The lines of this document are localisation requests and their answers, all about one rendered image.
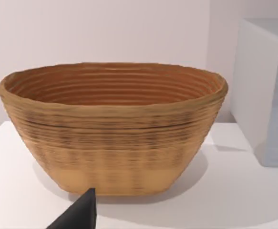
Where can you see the pale microwave oven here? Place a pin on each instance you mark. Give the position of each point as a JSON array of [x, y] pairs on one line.
[[262, 95]]

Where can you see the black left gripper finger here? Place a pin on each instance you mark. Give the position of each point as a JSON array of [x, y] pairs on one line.
[[82, 212]]

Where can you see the brown woven basket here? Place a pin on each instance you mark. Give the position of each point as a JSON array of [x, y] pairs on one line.
[[112, 133]]

